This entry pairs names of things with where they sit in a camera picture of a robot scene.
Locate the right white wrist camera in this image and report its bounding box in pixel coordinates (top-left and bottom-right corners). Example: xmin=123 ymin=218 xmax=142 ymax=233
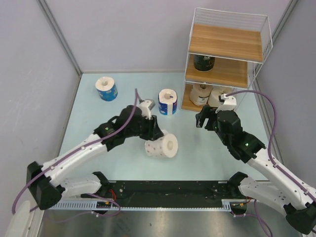
xmin=215 ymin=94 xmax=237 ymax=114

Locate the white slotted cable duct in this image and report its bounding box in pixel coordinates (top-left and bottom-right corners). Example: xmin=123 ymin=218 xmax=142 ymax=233
xmin=50 ymin=199 xmax=232 ymax=212

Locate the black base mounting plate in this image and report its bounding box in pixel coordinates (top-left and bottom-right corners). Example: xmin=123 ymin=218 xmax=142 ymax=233
xmin=98 ymin=181 xmax=249 ymax=207

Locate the blue Tempo wrapped paper roll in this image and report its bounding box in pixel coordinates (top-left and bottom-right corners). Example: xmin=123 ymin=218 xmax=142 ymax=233
xmin=158 ymin=89 xmax=178 ymax=116

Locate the cream paper roll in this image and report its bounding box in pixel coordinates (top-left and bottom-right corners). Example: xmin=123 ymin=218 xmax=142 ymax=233
xmin=207 ymin=86 xmax=234 ymax=108

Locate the brown paper roll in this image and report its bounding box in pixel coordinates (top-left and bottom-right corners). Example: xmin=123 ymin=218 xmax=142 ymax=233
xmin=190 ymin=83 xmax=213 ymax=106

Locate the floral white paper roll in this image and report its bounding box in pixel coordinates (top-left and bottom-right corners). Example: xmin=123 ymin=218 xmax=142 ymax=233
xmin=145 ymin=132 xmax=178 ymax=158

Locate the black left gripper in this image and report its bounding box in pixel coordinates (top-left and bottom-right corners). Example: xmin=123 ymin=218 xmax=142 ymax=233
xmin=125 ymin=113 xmax=163 ymax=141

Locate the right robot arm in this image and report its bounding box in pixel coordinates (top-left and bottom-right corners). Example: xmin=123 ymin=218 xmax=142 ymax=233
xmin=196 ymin=106 xmax=316 ymax=235

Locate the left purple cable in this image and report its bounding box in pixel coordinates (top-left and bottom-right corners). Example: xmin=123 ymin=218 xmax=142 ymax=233
xmin=11 ymin=88 xmax=144 ymax=215

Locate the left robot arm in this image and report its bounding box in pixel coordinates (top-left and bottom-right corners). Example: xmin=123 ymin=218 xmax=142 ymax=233
xmin=26 ymin=100 xmax=164 ymax=210

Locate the light blue wrapped paper roll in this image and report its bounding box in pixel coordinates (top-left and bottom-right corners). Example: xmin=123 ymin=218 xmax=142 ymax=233
xmin=95 ymin=77 xmax=118 ymax=102

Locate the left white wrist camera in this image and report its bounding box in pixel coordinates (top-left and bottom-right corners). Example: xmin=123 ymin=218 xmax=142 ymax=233
xmin=138 ymin=99 xmax=155 ymax=119

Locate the dark green paper roll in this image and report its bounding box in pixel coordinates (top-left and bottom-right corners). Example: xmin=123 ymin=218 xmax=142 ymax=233
xmin=194 ymin=55 xmax=215 ymax=72

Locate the purple cable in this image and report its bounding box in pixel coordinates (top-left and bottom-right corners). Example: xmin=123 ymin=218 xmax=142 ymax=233
xmin=11 ymin=88 xmax=144 ymax=215
xmin=223 ymin=89 xmax=316 ymax=237

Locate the white wire wooden shelf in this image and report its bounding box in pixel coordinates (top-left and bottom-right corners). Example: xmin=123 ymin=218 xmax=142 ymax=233
xmin=181 ymin=7 xmax=273 ymax=112

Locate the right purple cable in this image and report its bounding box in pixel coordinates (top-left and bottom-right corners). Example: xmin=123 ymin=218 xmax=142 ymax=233
xmin=223 ymin=89 xmax=316 ymax=237

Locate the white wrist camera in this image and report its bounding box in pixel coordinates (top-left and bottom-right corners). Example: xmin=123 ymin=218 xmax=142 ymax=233
xmin=138 ymin=99 xmax=155 ymax=119
xmin=215 ymin=94 xmax=237 ymax=114

